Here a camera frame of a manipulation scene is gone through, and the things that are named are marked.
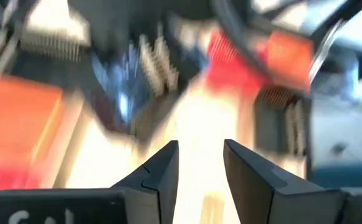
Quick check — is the orange plastic slotted basket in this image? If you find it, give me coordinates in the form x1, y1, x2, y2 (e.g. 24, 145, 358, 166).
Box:
260, 29, 315, 93
0, 72, 66, 156

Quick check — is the black plastic slotted basket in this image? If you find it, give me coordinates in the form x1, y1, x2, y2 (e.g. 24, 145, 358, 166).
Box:
18, 0, 91, 63
88, 27, 183, 141
252, 86, 310, 158

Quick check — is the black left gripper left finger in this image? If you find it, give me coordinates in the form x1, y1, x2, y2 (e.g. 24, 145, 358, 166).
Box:
0, 139, 180, 224

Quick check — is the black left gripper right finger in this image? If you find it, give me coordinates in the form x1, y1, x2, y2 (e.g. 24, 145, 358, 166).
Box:
223, 138, 362, 224

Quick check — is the red plastic slotted basket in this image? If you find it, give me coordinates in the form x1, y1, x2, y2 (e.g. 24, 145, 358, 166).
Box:
206, 29, 270, 93
0, 152, 43, 197

